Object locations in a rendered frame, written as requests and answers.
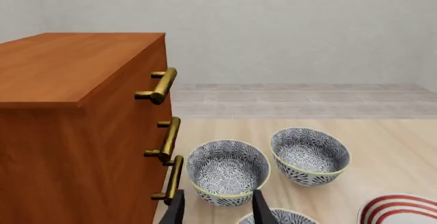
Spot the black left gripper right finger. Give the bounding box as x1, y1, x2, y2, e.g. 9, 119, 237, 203
252, 189, 281, 224

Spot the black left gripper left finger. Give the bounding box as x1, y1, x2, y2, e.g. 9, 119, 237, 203
159, 189, 186, 224

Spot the patterned black white bowl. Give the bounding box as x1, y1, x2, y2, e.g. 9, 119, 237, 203
185, 139, 272, 206
235, 208, 320, 224
270, 127, 351, 187

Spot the white plate with red rings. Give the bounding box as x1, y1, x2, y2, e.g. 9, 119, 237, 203
356, 193, 437, 224

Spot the wooden cabinet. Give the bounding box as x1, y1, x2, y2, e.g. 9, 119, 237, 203
0, 31, 175, 224

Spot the brass drawer handle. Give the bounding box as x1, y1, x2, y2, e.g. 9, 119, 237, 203
151, 154, 184, 206
134, 67, 178, 105
143, 116, 182, 163

